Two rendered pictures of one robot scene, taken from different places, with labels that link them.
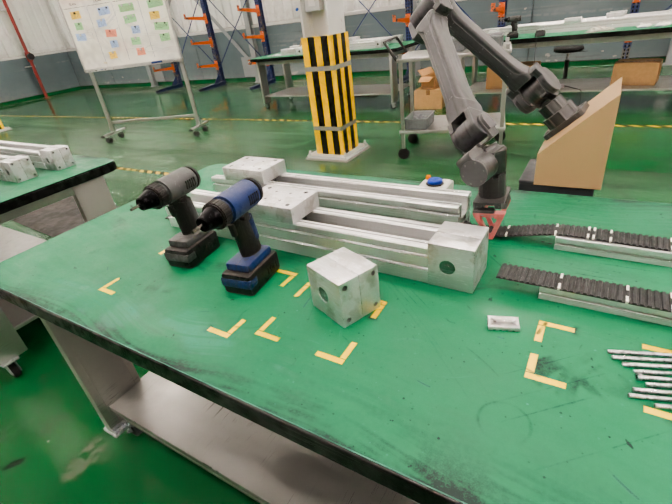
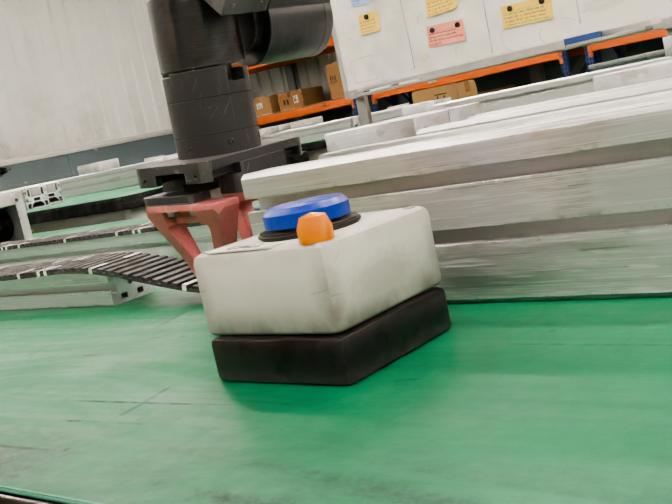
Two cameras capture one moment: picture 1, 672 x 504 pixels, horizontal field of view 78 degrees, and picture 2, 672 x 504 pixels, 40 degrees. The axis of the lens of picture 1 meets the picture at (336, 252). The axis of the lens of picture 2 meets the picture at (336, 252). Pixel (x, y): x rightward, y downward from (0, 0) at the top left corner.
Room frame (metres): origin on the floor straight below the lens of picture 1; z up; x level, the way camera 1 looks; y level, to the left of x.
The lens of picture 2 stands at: (1.47, -0.24, 0.89)
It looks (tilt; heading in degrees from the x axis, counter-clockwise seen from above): 8 degrees down; 186
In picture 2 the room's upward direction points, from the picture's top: 12 degrees counter-clockwise
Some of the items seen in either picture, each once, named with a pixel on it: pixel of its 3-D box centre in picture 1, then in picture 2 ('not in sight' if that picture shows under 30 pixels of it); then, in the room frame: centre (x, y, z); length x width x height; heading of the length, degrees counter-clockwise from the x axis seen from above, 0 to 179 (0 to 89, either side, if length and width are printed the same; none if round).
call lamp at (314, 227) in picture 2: not in sight; (314, 226); (1.10, -0.29, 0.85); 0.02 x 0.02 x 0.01
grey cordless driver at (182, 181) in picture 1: (174, 222); not in sight; (0.92, 0.37, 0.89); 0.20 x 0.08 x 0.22; 153
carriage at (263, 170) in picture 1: (255, 173); not in sight; (1.26, 0.21, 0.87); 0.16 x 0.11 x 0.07; 54
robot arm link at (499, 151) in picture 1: (491, 160); (204, 31); (0.85, -0.36, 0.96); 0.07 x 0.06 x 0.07; 136
